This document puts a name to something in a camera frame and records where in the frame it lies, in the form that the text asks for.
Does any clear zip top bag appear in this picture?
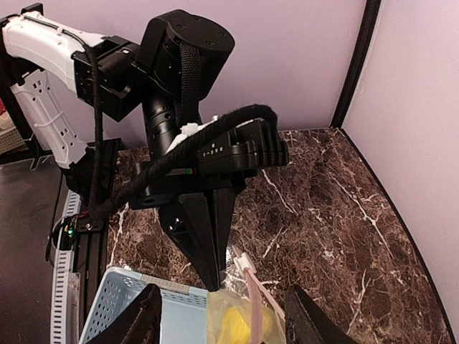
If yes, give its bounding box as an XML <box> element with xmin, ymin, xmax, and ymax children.
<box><xmin>206</xmin><ymin>245</ymin><xmax>286</xmax><ymax>343</ymax></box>

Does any black front frame rail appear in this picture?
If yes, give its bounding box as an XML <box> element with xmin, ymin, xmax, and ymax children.
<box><xmin>72</xmin><ymin>138</ymin><xmax>123</xmax><ymax>327</ymax></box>

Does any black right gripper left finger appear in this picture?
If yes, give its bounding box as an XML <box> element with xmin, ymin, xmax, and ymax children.
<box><xmin>89</xmin><ymin>284</ymin><xmax>162</xmax><ymax>344</ymax></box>

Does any yellow toy pepper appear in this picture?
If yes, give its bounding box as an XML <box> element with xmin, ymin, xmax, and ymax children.
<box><xmin>217</xmin><ymin>307</ymin><xmax>274</xmax><ymax>344</ymax></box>

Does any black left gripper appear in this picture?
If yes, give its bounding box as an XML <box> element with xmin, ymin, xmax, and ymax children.
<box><xmin>131</xmin><ymin>157</ymin><xmax>251</xmax><ymax>291</ymax></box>

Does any black enclosure frame post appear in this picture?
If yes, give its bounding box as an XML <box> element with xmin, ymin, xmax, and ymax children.
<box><xmin>330</xmin><ymin>0</ymin><xmax>382</xmax><ymax>128</ymax></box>

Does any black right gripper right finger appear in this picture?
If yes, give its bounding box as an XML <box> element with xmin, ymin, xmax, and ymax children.
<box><xmin>285</xmin><ymin>285</ymin><xmax>356</xmax><ymax>344</ymax></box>

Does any white slotted cable duct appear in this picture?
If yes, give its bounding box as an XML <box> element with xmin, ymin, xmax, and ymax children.
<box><xmin>49</xmin><ymin>191</ymin><xmax>80</xmax><ymax>343</ymax></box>

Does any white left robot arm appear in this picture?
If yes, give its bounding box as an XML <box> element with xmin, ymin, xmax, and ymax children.
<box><xmin>1</xmin><ymin>5</ymin><xmax>257</xmax><ymax>292</ymax></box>

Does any light blue plastic basket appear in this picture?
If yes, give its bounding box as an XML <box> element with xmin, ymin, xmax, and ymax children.
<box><xmin>79</xmin><ymin>267</ymin><xmax>207</xmax><ymax>343</ymax></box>

